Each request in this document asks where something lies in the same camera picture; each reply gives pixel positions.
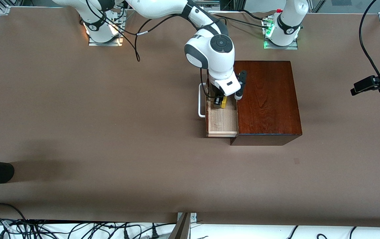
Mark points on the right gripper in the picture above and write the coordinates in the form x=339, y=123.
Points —
x=216, y=92

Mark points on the yellow wooden block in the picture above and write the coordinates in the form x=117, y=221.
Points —
x=224, y=103

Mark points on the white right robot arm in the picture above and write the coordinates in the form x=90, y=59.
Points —
x=216, y=56

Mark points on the dark brown wooden box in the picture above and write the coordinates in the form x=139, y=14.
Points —
x=269, y=109

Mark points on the silver metal device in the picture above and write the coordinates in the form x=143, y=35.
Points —
x=206, y=4

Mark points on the small silver mounting plate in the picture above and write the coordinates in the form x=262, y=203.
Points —
x=193, y=217

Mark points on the brown paper table cover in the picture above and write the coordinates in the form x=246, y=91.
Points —
x=110, y=159

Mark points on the grey metal beam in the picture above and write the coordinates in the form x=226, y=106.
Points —
x=180, y=229

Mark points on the black power plug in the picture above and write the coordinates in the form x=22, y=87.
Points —
x=155, y=234
x=126, y=235

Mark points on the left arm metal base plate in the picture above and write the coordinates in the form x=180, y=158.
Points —
x=281, y=47

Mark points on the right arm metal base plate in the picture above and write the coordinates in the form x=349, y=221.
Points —
x=105, y=44

